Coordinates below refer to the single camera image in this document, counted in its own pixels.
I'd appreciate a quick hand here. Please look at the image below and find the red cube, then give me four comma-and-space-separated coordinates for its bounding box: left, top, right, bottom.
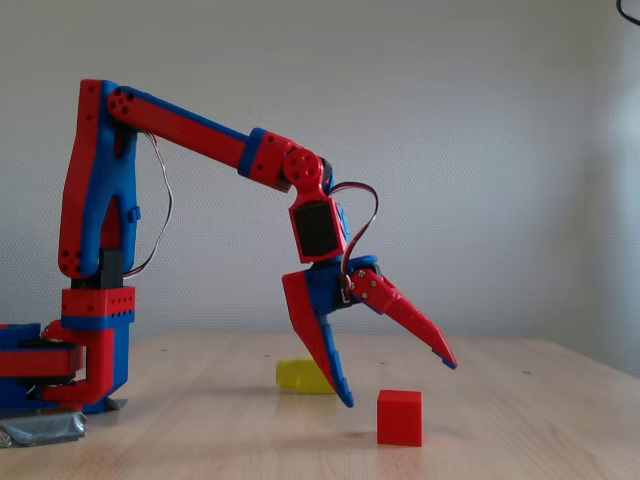
376, 389, 424, 448

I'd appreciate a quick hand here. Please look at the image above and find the red and blue robot base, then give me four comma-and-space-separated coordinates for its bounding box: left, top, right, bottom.
0, 322, 86, 414

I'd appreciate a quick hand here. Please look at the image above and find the yellow block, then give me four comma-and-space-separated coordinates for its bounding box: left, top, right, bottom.
275, 354, 337, 396

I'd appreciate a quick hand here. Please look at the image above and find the red white black gripper wire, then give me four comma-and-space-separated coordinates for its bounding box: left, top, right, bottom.
328, 182, 380, 291

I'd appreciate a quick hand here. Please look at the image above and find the red white black arm wire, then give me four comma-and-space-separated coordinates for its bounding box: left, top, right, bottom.
122, 130, 175, 280

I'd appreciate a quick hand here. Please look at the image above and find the black cable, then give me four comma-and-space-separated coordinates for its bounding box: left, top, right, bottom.
616, 0, 640, 27

